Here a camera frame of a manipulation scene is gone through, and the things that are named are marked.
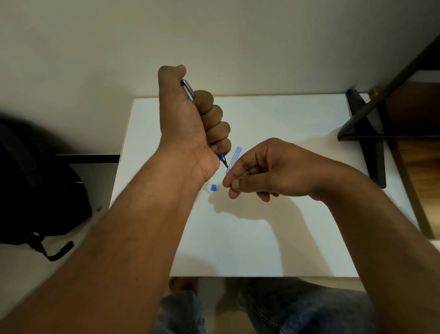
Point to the clear blue lead refill tube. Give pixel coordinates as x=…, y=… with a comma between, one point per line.
x=237, y=155

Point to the person's left hand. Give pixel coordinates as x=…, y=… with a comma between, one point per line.
x=180, y=124

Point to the black backpack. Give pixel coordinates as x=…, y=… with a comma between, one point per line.
x=37, y=192

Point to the person's left little finger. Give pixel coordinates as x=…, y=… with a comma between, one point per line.
x=221, y=146

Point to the person's right thumb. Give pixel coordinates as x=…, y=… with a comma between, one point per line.
x=242, y=180

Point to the brown wooden shelf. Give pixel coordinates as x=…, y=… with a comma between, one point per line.
x=419, y=165

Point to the person's left forearm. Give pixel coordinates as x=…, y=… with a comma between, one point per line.
x=130, y=241

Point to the person's left middle finger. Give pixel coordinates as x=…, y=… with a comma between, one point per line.
x=212, y=116

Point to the person's right forearm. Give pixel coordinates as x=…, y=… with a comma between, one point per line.
x=385, y=247

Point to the person's blue jeans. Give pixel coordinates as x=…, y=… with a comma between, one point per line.
x=295, y=309

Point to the blue and silver mechanical pencil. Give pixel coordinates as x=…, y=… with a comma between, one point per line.
x=187, y=88

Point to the person's left thumb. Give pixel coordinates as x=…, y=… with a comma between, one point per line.
x=170, y=82

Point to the black metal rack frame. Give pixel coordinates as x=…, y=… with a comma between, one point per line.
x=388, y=90

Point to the black flat metal leg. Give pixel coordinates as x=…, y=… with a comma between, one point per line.
x=375, y=158

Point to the person's right hand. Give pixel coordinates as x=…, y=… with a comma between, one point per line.
x=285, y=168

